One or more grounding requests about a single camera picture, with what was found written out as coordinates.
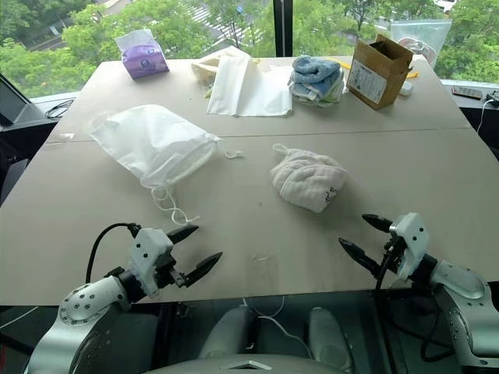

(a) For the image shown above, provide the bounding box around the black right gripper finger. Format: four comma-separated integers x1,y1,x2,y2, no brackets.
361,213,395,235
338,238,386,279

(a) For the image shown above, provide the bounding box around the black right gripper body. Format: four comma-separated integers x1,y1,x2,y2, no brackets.
382,236,409,274

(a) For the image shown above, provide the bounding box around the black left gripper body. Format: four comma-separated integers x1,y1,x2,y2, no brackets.
154,249,187,290

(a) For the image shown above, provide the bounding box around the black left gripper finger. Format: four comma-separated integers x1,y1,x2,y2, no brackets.
166,224,200,247
182,251,224,289

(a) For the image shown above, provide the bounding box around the cream white towel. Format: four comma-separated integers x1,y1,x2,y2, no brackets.
270,143,349,214

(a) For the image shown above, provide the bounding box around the white drawstring bag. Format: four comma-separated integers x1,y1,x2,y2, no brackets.
87,104,245,227

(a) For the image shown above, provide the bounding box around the flat white bag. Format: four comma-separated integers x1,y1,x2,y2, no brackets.
233,69,294,118
205,55,253,117

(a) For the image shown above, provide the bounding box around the blue folded towel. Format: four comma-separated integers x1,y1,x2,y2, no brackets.
292,55,344,94

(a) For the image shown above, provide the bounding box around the clear zip plastic bag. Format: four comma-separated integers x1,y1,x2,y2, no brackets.
389,18,453,71

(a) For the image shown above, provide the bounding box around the dark rounded grey shape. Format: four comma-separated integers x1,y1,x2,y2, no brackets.
309,306,354,371
198,305,258,359

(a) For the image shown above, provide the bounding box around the grey robot torso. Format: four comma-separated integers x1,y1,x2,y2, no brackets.
143,352,352,374

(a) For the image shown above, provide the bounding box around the brown cardboard box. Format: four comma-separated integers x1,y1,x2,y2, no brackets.
345,34,414,111

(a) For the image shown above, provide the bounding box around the dark remote control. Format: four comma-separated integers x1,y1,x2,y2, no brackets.
451,86,483,98

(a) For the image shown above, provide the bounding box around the purple tissue pack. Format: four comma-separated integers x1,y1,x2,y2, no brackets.
115,29,171,81

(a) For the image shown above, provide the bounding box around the black monitor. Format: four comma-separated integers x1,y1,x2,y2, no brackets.
0,73,59,125

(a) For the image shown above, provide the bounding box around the black window pillar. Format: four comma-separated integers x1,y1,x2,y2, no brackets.
274,0,294,58

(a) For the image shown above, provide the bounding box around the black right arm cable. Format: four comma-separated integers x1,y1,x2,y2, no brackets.
373,241,444,362

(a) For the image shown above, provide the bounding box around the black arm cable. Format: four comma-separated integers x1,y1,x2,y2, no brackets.
373,241,444,362
85,222,142,284

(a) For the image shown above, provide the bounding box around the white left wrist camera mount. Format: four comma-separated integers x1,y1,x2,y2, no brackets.
128,228,175,298

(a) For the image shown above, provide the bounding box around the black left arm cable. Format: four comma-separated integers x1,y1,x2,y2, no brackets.
85,222,142,284

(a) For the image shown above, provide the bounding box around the thin white charger cable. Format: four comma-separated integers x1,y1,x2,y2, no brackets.
476,99,493,136

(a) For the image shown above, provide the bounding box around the thin black cable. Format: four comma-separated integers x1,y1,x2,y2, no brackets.
44,99,75,118

